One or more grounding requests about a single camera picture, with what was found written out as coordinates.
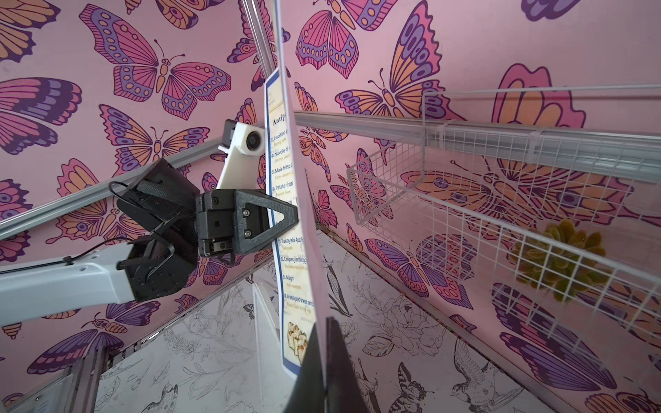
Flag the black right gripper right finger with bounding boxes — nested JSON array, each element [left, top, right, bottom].
[[325, 318, 368, 413]]

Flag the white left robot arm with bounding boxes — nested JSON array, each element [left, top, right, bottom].
[[1, 159, 299, 325]]

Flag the dim sum menu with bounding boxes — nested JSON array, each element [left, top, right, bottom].
[[264, 1, 330, 378]]

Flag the white wire rack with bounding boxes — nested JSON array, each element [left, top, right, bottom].
[[343, 78, 660, 364]]

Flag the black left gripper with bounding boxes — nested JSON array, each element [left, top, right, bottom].
[[196, 189, 299, 257]]

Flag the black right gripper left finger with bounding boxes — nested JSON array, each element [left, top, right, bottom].
[[283, 325, 325, 413]]

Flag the green succulent plant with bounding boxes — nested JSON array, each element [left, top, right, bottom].
[[508, 220, 613, 303]]

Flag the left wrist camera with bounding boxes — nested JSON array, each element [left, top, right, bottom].
[[216, 120, 266, 189]]

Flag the aluminium cage frame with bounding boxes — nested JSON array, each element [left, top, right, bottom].
[[1, 1, 660, 412]]

